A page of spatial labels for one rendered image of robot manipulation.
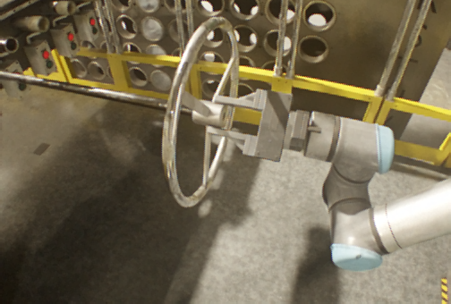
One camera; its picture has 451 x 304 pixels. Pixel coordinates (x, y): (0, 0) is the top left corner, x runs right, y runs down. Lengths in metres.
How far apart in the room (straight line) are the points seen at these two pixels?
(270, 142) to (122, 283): 1.01
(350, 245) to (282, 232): 0.89
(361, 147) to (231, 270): 0.92
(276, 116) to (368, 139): 0.17
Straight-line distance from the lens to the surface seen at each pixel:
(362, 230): 0.55
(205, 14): 2.48
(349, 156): 0.54
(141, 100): 0.65
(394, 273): 1.50
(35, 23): 1.32
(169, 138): 0.42
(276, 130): 0.55
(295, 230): 1.43
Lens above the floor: 1.25
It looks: 45 degrees down
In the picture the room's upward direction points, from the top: 1 degrees counter-clockwise
